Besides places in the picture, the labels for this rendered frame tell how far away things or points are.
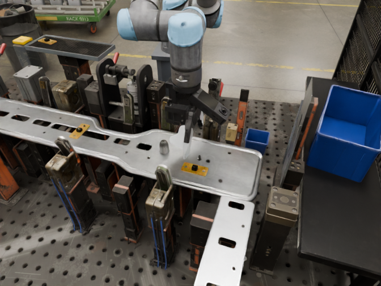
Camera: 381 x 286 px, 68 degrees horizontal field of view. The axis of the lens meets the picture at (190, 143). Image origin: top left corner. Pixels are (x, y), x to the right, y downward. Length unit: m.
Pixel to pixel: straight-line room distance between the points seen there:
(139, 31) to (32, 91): 0.71
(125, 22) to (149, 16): 0.06
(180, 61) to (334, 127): 0.68
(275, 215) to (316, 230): 0.10
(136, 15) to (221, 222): 0.57
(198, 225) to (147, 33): 0.52
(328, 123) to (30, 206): 1.21
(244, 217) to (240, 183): 0.12
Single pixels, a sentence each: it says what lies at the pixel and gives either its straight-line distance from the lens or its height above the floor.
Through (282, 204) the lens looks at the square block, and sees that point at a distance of 0.79.
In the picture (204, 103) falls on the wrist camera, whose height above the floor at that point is 1.27.
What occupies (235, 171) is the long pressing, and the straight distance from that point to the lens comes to 0.92.
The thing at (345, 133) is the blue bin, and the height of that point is 1.03.
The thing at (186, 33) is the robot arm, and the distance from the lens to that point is 0.63.
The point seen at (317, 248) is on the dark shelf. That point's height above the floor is 1.03.
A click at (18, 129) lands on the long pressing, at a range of 1.25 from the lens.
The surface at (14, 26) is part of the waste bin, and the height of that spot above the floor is 0.61.
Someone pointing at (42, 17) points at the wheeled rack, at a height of 0.26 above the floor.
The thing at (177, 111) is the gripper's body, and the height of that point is 1.24.
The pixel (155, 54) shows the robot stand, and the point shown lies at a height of 1.10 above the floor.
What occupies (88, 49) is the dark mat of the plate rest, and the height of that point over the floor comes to 1.16.
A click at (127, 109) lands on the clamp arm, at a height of 1.05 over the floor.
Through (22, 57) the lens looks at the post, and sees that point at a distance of 1.59.
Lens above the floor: 1.67
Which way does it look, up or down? 42 degrees down
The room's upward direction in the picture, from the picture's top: straight up
